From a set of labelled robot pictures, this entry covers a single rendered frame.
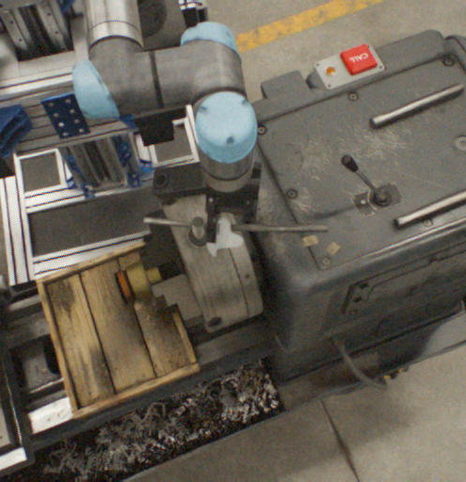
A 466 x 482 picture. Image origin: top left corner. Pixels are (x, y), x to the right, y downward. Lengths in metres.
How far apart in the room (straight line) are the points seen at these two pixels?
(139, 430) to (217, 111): 1.17
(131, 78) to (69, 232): 1.66
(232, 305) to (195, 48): 0.58
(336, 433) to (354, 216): 1.28
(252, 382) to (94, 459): 0.47
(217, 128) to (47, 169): 1.89
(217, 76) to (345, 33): 2.38
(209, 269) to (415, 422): 1.38
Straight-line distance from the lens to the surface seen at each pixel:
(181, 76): 0.84
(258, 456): 2.35
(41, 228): 2.50
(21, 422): 1.55
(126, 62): 0.85
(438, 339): 1.94
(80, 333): 1.57
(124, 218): 2.43
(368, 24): 3.23
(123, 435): 1.79
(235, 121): 0.77
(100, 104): 0.85
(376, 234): 1.21
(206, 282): 1.22
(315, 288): 1.17
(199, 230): 1.15
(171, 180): 0.97
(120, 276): 1.34
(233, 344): 1.53
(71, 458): 1.82
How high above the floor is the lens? 2.34
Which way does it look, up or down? 66 degrees down
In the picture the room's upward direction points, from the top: 6 degrees counter-clockwise
